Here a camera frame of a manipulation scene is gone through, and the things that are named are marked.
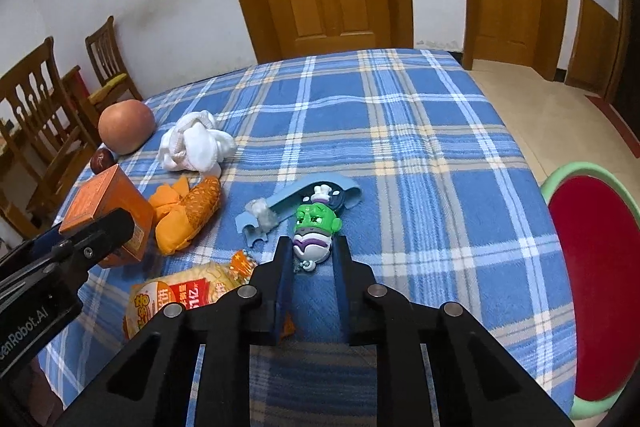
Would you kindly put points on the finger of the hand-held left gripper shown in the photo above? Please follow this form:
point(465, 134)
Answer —
point(100, 237)
point(35, 244)

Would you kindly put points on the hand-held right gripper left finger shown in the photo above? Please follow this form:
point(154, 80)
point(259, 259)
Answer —
point(283, 292)

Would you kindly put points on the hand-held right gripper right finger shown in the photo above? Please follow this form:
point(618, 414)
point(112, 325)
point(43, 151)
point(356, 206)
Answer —
point(345, 292)

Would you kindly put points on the orange cardboard box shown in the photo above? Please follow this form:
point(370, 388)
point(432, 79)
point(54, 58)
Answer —
point(100, 197)

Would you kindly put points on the green headed toy figure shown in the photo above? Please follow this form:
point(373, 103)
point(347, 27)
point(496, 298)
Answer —
point(315, 227)

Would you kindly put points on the red basin with green rim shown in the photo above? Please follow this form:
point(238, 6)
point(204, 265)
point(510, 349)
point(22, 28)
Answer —
point(595, 292)

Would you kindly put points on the small dark red fruit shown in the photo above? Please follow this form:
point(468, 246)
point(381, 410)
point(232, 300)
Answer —
point(101, 161)

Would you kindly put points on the crumpled white tissue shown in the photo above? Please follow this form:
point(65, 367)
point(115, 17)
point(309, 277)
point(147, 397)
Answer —
point(262, 212)

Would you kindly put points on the orange corn plush toy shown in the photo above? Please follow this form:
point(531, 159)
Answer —
point(185, 212)

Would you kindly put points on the blue plastic tool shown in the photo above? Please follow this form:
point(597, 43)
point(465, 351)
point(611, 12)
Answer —
point(295, 199)

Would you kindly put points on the orange snack packet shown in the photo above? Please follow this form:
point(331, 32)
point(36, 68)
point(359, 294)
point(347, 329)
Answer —
point(185, 294)

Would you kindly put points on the round apple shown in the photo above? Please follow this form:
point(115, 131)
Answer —
point(125, 127)

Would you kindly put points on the large wooden chair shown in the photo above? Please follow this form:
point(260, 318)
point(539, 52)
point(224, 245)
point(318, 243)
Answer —
point(35, 122)

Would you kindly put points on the white crumpled cloth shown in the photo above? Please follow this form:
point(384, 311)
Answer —
point(192, 147)

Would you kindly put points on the yellow seat cushion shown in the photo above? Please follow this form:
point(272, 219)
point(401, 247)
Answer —
point(112, 83)

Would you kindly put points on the blue plaid tablecloth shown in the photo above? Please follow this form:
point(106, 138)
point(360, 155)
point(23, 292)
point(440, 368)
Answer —
point(400, 147)

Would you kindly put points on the small wooden chair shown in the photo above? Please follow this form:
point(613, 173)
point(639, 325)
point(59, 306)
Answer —
point(107, 57)

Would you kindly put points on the red door mat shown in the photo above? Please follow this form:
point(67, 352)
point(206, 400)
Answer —
point(620, 122)

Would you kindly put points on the wooden wall panel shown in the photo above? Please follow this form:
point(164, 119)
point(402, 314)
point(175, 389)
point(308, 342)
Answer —
point(592, 47)

